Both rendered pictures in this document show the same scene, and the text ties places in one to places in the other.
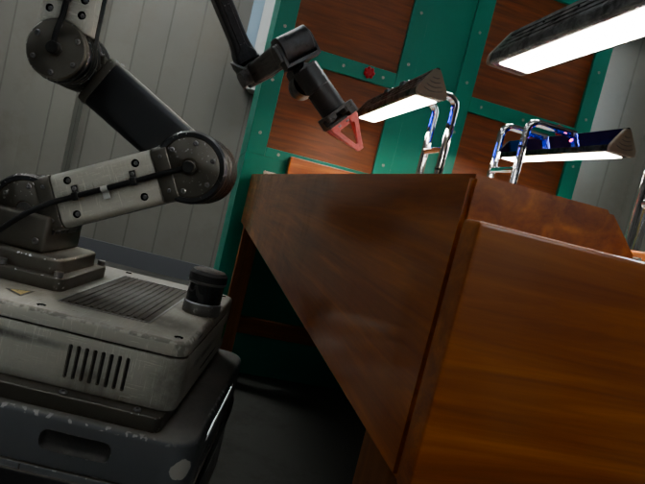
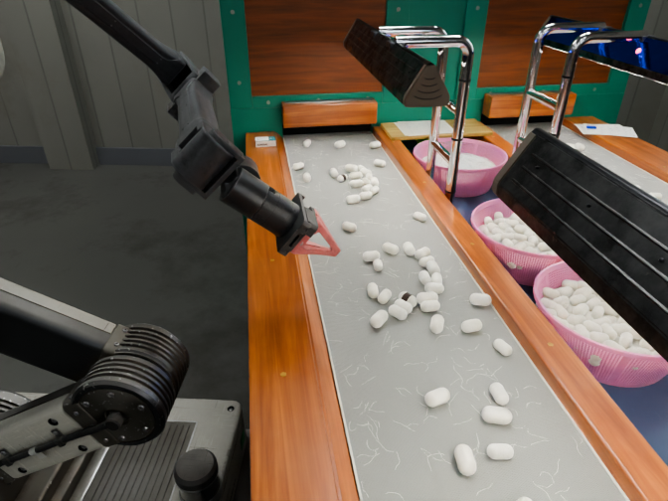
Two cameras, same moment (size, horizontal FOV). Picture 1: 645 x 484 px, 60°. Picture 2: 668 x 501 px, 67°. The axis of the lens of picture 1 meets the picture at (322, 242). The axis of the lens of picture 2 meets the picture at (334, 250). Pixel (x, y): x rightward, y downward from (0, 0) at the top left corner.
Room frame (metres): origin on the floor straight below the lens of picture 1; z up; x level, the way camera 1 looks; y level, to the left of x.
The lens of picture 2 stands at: (0.52, -0.07, 1.27)
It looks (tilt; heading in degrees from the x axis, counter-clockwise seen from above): 31 degrees down; 4
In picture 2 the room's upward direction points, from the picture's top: straight up
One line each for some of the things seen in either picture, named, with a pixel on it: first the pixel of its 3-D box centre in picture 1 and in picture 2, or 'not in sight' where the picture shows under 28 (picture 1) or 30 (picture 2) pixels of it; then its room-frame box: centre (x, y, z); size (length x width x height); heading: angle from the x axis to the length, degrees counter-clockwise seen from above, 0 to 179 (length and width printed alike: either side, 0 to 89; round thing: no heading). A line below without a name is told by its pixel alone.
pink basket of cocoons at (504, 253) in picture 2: not in sight; (530, 243); (1.49, -0.44, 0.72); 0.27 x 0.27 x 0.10
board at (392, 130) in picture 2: not in sight; (434, 128); (2.14, -0.30, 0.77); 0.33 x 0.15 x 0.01; 102
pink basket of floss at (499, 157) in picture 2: not in sight; (457, 168); (1.92, -0.34, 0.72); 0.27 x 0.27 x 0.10
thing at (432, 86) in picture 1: (394, 98); (385, 53); (1.70, -0.11, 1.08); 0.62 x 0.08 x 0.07; 12
